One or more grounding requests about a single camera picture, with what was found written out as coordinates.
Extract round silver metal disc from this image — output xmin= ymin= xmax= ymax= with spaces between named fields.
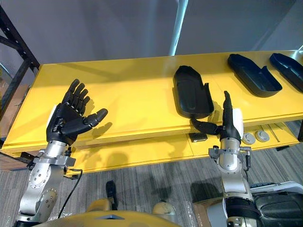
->
xmin=241 ymin=132 xmax=256 ymax=145
xmin=255 ymin=130 xmax=270 ymax=143

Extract yellow lower shelf board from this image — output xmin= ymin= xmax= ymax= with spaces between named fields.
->
xmin=66 ymin=122 xmax=300 ymax=175

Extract thin metal rod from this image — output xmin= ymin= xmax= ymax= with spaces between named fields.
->
xmin=267 ymin=124 xmax=281 ymax=143

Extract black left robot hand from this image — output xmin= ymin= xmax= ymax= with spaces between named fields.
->
xmin=45 ymin=79 xmax=109 ymax=146

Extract yellow shelf board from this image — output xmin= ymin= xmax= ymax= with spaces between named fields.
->
xmin=66 ymin=122 xmax=300 ymax=175
xmin=1 ymin=49 xmax=303 ymax=153

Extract black metal shelf frame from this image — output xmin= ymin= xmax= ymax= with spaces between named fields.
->
xmin=0 ymin=4 xmax=40 ymax=119

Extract robot torso and legs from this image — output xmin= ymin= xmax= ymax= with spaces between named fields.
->
xmin=37 ymin=181 xmax=180 ymax=227

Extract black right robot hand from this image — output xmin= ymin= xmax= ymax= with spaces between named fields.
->
xmin=190 ymin=90 xmax=244 ymax=144

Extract small black ribbed block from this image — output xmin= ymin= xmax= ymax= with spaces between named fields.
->
xmin=188 ymin=132 xmax=207 ymax=142

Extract black plastic housing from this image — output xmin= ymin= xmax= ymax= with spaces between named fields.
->
xmin=227 ymin=53 xmax=283 ymax=98
xmin=172 ymin=66 xmax=215 ymax=120
xmin=269 ymin=52 xmax=303 ymax=93

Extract white box with black housings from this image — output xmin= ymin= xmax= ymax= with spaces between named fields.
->
xmin=250 ymin=181 xmax=303 ymax=227

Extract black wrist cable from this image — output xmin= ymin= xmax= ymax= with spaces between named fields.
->
xmin=57 ymin=146 xmax=83 ymax=218

